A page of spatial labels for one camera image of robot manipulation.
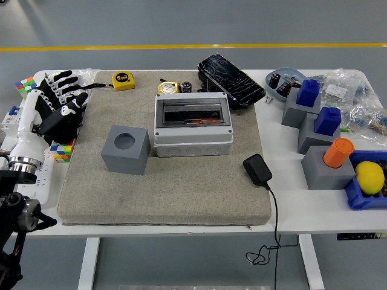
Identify large yellow tape measure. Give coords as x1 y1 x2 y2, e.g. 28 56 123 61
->
81 71 136 91

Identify clear bag of components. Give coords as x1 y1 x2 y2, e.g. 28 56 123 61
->
343 101 387 146
311 68 371 106

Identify grey block holder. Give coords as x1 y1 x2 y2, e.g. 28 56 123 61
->
297 113 342 155
281 87 322 128
301 145 357 191

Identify colourful puzzle cube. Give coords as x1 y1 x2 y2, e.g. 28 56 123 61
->
15 76 39 100
50 139 76 164

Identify yellow lemon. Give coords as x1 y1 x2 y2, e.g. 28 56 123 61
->
354 161 385 195

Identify clear plastic bag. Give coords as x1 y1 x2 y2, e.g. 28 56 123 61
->
45 68 100 91

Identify black cloth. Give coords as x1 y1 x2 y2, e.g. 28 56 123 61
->
45 102 85 144

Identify black plug with cord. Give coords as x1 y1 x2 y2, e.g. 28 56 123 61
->
242 153 300 290

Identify blue plastic block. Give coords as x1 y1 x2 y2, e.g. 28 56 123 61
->
295 79 321 108
313 106 342 136

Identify grey-brown mat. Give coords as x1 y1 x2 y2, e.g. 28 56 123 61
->
57 69 272 226

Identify blue storage bin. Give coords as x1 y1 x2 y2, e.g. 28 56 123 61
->
343 150 387 210

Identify small yellow tape measure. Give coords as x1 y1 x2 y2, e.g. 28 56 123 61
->
157 80 181 94

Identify white power strip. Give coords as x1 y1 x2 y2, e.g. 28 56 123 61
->
11 144 57 209

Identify small metal part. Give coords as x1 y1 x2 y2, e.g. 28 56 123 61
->
284 75 303 88

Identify grey block with round hole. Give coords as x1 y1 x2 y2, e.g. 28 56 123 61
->
101 124 151 176

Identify white table leg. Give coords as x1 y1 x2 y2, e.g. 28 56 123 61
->
298 234 325 290
77 237 100 290

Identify blue-grey oval dish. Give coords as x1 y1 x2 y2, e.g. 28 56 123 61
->
265 66 311 102

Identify black table control panel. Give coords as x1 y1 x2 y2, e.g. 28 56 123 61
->
337 231 387 241

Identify grey plastic junction box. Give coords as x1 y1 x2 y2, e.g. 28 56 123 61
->
152 92 235 158

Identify white circuit breaker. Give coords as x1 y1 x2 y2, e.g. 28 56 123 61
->
1 105 25 140

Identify dark components in bin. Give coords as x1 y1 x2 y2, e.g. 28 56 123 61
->
376 159 387 198

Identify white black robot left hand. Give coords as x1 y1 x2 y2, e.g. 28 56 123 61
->
10 69 89 163

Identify black glossy cracked case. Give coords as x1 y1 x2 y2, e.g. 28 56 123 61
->
197 53 267 111

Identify dark brown capacitor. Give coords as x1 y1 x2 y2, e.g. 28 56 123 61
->
276 81 293 97

